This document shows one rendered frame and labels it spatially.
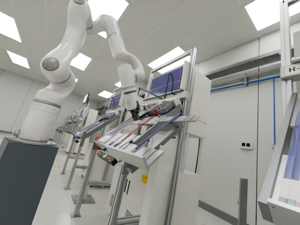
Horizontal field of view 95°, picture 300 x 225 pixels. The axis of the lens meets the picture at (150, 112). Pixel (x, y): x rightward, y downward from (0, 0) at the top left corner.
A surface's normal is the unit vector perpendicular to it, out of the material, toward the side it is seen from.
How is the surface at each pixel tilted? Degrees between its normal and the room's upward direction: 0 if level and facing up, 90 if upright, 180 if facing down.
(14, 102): 90
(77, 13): 130
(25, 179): 90
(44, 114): 90
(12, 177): 90
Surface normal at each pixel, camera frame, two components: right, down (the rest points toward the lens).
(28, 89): 0.60, -0.07
